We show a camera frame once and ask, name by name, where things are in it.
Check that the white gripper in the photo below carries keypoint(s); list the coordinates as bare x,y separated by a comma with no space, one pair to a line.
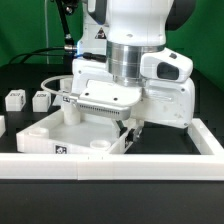
168,93

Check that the white square table top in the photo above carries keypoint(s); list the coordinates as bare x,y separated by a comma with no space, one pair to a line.
88,134

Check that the white sheet with markers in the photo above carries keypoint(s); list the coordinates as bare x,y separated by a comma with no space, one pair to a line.
57,101

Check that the white U-shaped obstacle fence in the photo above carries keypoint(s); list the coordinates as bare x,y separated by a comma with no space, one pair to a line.
208,164

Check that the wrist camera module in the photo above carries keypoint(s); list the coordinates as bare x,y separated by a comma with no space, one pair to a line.
106,99

